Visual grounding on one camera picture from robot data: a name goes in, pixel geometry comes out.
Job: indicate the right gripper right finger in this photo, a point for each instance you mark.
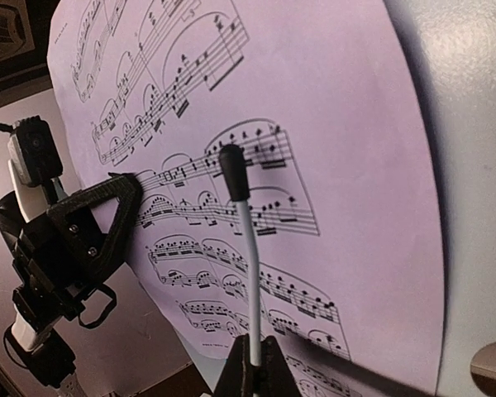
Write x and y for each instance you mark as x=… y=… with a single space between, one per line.
x=276 y=379

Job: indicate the purple sheet music page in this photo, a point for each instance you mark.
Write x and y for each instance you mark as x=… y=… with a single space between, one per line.
x=343 y=200

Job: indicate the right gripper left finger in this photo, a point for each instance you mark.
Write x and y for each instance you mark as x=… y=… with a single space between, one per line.
x=238 y=375

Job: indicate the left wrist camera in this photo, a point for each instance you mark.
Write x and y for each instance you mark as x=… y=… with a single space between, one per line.
x=35 y=167

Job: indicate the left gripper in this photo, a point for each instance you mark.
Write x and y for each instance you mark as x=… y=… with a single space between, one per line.
x=67 y=253

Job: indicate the white music stand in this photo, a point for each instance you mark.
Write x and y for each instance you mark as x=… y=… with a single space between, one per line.
x=450 y=50

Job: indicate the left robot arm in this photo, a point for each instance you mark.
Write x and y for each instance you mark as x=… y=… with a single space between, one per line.
x=41 y=350

